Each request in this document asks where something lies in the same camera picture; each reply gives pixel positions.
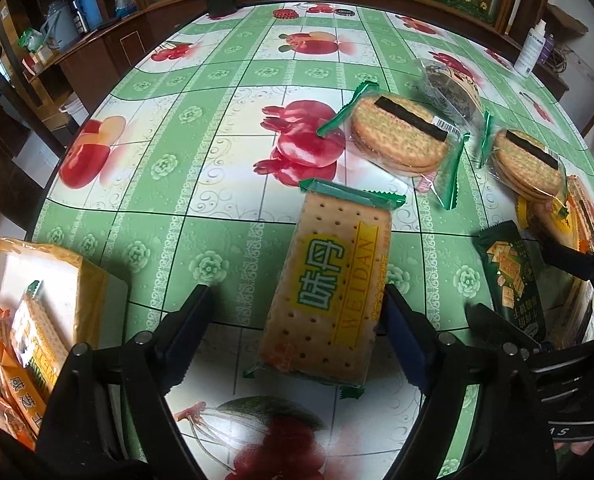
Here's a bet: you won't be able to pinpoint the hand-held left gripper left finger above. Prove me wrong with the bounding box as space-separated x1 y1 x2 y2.
37 284 215 480

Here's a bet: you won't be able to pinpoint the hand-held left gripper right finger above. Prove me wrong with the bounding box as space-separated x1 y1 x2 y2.
383 284 558 480

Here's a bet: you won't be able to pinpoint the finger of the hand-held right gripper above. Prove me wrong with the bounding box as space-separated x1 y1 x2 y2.
466 304 542 351
542 240 594 281

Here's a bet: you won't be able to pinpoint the dark green snack packet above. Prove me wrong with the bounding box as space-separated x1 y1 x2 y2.
472 221 548 343

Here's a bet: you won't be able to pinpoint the square cracker packet yellow ends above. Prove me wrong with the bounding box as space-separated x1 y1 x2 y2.
547 277 594 351

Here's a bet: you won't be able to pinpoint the long cracker packet green ends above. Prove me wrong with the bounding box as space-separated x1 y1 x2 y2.
242 177 408 401
10 280 70 401

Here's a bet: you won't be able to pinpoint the white box with yellow liner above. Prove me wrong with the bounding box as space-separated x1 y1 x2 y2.
0 237 130 456

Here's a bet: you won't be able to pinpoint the round cracker packet yellow ends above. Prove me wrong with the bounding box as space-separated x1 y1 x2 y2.
516 175 594 256

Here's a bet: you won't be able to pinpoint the round cracker packet green ends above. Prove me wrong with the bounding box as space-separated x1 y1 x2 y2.
479 110 568 206
317 81 470 211

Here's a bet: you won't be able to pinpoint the green fruit print tablecloth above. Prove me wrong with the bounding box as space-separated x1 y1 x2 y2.
27 2 594 480

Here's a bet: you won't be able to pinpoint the clear packet of dark biscuits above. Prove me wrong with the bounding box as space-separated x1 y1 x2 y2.
412 57 485 128

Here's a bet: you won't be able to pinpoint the white spray bottle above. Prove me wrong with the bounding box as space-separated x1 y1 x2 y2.
513 19 548 79

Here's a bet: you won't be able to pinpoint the white bucket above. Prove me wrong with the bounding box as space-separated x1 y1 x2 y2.
62 95 89 128

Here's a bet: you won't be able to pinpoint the green bag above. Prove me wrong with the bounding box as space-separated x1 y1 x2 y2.
18 30 45 53

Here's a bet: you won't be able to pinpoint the grey kettle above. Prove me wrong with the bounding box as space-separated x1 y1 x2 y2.
42 2 80 51

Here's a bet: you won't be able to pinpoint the blue thermos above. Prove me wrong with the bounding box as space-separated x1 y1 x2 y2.
77 0 103 31

